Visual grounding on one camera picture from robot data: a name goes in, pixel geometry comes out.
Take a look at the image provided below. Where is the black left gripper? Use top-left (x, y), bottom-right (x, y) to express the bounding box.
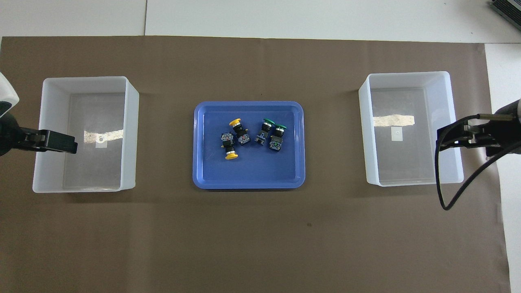
top-left (0, 113), bottom-right (78, 157)

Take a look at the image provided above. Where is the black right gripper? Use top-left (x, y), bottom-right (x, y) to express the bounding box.
top-left (437, 104), bottom-right (521, 157)

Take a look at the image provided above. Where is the yellow mushroom push button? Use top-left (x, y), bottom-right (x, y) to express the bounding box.
top-left (229, 118), bottom-right (251, 146)
top-left (220, 131), bottom-right (239, 161)

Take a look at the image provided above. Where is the green mushroom push button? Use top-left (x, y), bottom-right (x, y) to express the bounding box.
top-left (268, 123), bottom-right (288, 153)
top-left (255, 118), bottom-right (274, 146)

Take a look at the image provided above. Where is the translucent white plastic box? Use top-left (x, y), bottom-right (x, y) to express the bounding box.
top-left (358, 71), bottom-right (464, 187)
top-left (32, 76), bottom-right (140, 193)

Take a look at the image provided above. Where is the dark grey ribbed device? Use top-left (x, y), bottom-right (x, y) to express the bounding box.
top-left (488, 0), bottom-right (521, 30)

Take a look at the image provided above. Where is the blue plastic tray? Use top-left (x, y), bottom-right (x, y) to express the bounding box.
top-left (192, 101), bottom-right (306, 190)

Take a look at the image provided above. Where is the brown paper table mat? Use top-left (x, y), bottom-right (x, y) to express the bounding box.
top-left (0, 36), bottom-right (511, 293)

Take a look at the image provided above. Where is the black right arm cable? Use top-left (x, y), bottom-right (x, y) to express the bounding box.
top-left (435, 114), bottom-right (521, 211)

